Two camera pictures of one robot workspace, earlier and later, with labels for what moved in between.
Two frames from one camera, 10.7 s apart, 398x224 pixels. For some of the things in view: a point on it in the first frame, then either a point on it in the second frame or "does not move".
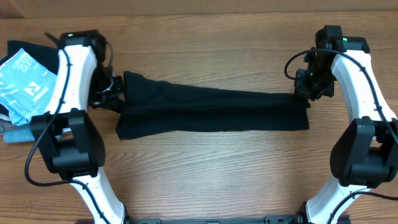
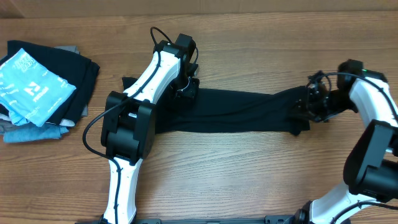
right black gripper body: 319,81 → 321,104
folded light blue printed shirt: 27,87 does not move
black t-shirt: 148,106 does not move
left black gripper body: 105,89 → 186,88
